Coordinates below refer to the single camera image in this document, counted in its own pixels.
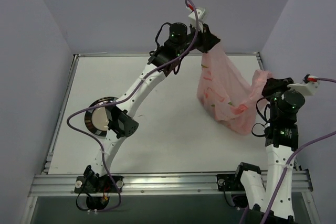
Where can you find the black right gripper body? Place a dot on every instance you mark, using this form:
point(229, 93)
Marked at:
point(274, 85)

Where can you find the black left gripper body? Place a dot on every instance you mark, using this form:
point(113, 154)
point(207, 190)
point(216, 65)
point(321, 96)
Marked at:
point(208, 40)

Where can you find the pink plastic bag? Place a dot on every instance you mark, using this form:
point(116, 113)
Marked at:
point(226, 95)

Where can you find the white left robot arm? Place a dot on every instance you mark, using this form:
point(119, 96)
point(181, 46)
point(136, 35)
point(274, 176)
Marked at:
point(121, 122)

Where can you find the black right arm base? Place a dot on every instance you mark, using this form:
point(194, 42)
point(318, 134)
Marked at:
point(233, 182)

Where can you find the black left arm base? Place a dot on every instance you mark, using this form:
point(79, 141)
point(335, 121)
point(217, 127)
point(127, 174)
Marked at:
point(92, 191)

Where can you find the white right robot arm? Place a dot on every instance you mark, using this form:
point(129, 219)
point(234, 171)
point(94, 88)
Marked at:
point(270, 201)

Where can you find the black rimmed round plate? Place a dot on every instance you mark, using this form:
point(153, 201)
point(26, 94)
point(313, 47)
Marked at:
point(96, 120)

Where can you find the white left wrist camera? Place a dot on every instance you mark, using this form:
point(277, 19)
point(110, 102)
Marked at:
point(197, 15)

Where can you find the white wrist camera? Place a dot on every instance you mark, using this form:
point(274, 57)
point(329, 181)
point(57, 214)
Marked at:
point(307, 87)
point(197, 15)

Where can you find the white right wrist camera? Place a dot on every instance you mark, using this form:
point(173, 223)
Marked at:
point(307, 87)

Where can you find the aluminium front rail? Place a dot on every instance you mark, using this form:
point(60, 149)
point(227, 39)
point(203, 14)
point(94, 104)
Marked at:
point(203, 183)

